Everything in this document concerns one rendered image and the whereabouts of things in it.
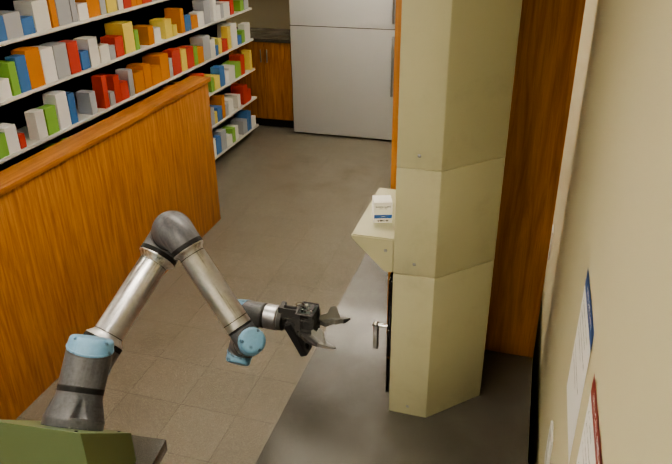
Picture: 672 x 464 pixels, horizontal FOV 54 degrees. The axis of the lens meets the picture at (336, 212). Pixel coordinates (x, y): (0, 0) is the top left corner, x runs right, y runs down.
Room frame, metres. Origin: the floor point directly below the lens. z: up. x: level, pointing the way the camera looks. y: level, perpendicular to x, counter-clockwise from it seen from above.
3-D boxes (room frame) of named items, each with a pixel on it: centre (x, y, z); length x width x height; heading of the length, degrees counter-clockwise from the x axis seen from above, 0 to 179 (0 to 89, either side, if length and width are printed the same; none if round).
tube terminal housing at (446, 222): (1.61, -0.31, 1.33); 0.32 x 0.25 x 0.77; 163
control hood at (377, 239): (1.67, -0.14, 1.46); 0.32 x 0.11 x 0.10; 163
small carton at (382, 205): (1.62, -0.13, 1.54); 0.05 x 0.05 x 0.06; 2
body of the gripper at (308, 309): (1.63, 0.11, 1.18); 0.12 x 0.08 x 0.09; 73
